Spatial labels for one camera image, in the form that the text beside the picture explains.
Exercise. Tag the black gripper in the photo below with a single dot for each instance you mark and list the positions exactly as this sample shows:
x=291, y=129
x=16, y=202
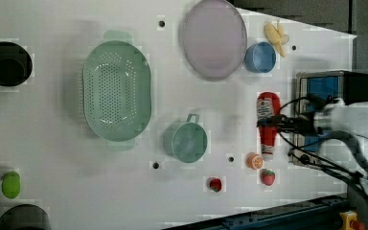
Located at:
x=302, y=124

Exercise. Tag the red ketchup bottle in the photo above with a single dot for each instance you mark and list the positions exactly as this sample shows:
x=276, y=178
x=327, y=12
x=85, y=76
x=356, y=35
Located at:
x=268, y=105

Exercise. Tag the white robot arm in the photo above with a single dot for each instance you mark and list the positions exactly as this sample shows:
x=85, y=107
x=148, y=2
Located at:
x=347, y=124

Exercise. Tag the grey round plate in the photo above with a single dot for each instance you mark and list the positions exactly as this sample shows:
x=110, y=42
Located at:
x=214, y=38

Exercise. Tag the orange slice toy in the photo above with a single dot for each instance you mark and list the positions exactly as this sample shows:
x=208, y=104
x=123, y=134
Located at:
x=255, y=161

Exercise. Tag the large red strawberry toy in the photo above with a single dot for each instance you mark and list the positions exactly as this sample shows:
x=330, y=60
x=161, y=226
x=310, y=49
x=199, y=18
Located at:
x=267, y=177

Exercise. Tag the blue bowl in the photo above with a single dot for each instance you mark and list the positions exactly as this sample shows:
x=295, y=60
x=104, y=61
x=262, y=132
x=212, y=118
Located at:
x=260, y=58

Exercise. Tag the black toaster oven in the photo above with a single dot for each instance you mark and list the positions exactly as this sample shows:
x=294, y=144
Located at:
x=318, y=89

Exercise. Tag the peeled toy banana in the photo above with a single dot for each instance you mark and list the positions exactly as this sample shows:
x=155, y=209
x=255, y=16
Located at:
x=276, y=37

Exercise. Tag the small red strawberry toy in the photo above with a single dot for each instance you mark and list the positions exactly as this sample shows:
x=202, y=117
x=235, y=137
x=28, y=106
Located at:
x=215, y=184

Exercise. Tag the yellow red emergency button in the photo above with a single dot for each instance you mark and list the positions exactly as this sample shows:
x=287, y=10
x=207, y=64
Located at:
x=350, y=221

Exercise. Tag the green perforated colander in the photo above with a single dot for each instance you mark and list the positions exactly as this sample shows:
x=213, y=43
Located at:
x=116, y=79

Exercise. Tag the black cylinder cup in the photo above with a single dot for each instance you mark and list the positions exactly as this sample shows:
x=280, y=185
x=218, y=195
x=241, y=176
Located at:
x=16, y=64
x=25, y=217

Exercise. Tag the green cylinder toy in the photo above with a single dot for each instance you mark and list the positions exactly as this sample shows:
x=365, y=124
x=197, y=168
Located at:
x=11, y=185

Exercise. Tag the green cup with handle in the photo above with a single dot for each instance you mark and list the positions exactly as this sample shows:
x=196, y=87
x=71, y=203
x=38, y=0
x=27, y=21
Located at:
x=186, y=141

